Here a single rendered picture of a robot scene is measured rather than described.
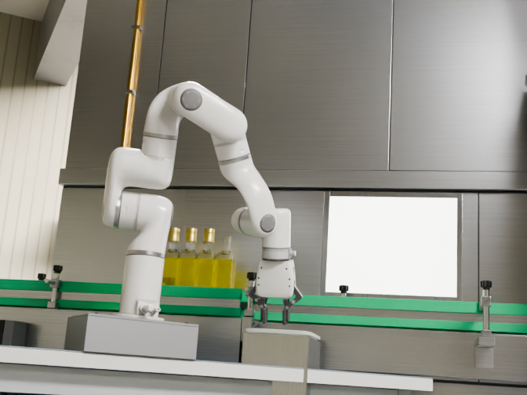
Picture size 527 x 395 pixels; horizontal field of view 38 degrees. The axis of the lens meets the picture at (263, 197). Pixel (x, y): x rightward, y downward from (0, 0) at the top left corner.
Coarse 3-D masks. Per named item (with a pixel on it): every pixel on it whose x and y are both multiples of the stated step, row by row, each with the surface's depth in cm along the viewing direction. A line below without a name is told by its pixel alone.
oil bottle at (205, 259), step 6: (204, 252) 234; (210, 252) 234; (198, 258) 233; (204, 258) 233; (210, 258) 233; (198, 264) 233; (204, 264) 233; (210, 264) 232; (198, 270) 232; (204, 270) 232; (210, 270) 232; (198, 276) 232; (204, 276) 232; (210, 276) 231; (198, 282) 232; (204, 282) 231; (210, 282) 231
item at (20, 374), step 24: (0, 384) 164; (24, 384) 166; (48, 384) 168; (72, 384) 170; (96, 384) 172; (120, 384) 174; (144, 384) 176; (168, 384) 179; (192, 384) 181; (216, 384) 184; (240, 384) 186; (264, 384) 188; (312, 384) 194
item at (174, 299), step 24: (0, 288) 233; (24, 288) 231; (48, 288) 229; (72, 288) 228; (96, 288) 226; (120, 288) 225; (168, 288) 222; (192, 288) 220; (216, 288) 219; (240, 288) 217; (168, 312) 220; (192, 312) 218; (216, 312) 217; (240, 312) 216
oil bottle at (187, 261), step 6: (180, 252) 236; (186, 252) 235; (192, 252) 234; (180, 258) 234; (186, 258) 234; (192, 258) 234; (180, 264) 234; (186, 264) 234; (192, 264) 233; (180, 270) 233; (186, 270) 233; (192, 270) 233; (180, 276) 233; (186, 276) 233; (192, 276) 232; (180, 282) 233; (186, 282) 232; (192, 282) 232
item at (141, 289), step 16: (128, 256) 185; (144, 256) 183; (128, 272) 183; (144, 272) 182; (160, 272) 185; (128, 288) 182; (144, 288) 182; (160, 288) 185; (128, 304) 181; (144, 304) 179; (160, 320) 182
